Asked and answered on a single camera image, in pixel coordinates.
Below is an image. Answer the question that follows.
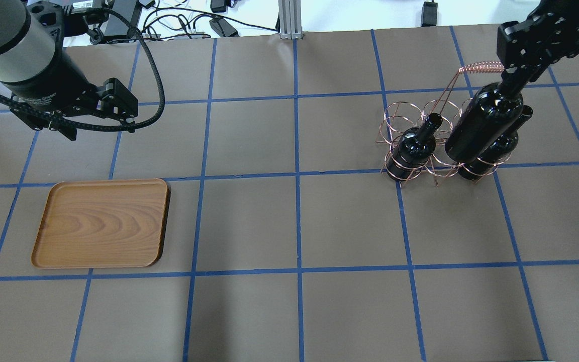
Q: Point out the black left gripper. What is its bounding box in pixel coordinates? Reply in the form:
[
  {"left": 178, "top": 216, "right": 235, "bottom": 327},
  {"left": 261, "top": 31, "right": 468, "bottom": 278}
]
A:
[{"left": 9, "top": 55, "right": 138, "bottom": 125}]

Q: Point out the wooden tray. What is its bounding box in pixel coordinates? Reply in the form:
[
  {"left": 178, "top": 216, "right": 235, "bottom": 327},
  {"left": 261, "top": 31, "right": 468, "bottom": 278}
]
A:
[{"left": 31, "top": 178, "right": 170, "bottom": 269}]

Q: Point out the black braided cable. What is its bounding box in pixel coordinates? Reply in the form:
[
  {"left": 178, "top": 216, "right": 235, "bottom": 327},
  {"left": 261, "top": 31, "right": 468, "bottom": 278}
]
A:
[{"left": 0, "top": 7, "right": 165, "bottom": 132}]

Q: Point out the aluminium frame post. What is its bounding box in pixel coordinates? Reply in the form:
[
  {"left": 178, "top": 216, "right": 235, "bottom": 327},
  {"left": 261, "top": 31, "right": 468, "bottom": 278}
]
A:
[{"left": 278, "top": 0, "right": 304, "bottom": 40}]

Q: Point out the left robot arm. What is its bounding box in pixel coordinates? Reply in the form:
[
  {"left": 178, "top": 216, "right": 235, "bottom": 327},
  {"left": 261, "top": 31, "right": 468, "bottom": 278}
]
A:
[{"left": 0, "top": 1, "right": 138, "bottom": 141}]

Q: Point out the copper wire bottle basket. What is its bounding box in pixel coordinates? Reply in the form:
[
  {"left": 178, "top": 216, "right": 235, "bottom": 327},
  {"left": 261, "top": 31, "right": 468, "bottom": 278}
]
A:
[{"left": 376, "top": 60, "right": 505, "bottom": 185}]

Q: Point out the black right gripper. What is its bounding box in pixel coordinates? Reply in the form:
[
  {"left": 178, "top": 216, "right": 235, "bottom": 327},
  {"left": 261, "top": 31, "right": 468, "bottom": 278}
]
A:
[{"left": 497, "top": 1, "right": 579, "bottom": 83}]

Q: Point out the dark wine bottle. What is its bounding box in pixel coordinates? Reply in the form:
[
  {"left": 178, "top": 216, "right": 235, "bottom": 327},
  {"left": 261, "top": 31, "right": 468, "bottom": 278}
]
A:
[
  {"left": 458, "top": 105, "right": 534, "bottom": 183},
  {"left": 384, "top": 113, "right": 443, "bottom": 183},
  {"left": 444, "top": 80, "right": 525, "bottom": 163}
]

